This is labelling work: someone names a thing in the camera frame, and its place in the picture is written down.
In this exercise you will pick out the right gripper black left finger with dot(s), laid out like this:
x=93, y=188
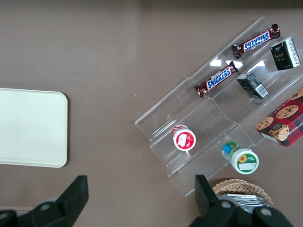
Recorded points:
x=64, y=208

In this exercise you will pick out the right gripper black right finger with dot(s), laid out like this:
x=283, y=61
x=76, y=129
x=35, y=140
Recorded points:
x=213, y=212

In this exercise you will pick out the light wicker basket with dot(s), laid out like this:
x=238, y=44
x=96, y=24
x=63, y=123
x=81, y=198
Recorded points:
x=234, y=185

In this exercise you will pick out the silver foil tray stack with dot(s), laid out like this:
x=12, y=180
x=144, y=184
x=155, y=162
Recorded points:
x=246, y=199

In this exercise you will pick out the cream plastic serving tray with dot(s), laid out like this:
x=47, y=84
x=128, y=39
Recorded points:
x=30, y=127

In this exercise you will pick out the green lid yoghurt cup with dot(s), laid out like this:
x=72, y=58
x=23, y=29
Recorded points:
x=243, y=160

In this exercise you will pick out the red lid yoghurt cup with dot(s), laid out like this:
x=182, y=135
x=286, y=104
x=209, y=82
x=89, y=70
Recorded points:
x=184, y=140

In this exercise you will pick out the clear acrylic stepped shelf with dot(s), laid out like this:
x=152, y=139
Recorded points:
x=180, y=106

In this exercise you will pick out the red tartan cookie box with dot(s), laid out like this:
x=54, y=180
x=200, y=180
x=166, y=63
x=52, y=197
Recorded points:
x=284, y=123

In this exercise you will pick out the small black drink carton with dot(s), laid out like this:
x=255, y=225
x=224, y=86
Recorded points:
x=252, y=85
x=284, y=55

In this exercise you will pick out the Snickers chocolate bar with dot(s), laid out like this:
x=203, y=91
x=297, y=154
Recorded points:
x=256, y=40
x=217, y=79

